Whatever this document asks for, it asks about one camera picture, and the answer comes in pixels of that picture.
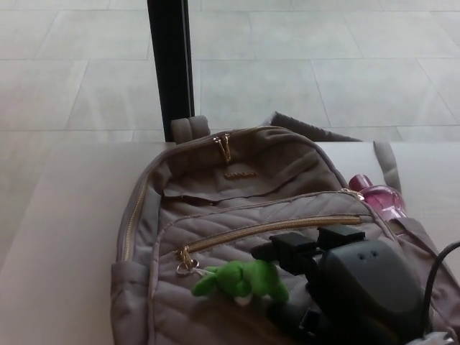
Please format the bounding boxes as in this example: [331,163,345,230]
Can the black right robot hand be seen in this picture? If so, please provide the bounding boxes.
[251,225,436,345]

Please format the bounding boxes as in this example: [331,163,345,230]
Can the green plush keychain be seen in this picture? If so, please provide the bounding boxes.
[175,258,290,307]

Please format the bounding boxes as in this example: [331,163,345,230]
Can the grey quilted backpack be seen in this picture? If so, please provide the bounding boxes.
[109,114,460,345]

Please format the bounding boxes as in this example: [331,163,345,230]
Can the pink transparent water bottle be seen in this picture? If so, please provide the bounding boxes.
[347,173,409,221]

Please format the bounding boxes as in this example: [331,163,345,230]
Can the dark grey fabric cushion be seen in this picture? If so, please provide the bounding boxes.
[259,111,363,142]

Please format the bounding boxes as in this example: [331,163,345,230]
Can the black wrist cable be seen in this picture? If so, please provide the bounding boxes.
[419,240,460,337]

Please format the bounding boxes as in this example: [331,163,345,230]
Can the black vertical post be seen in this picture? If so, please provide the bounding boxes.
[146,0,196,143]

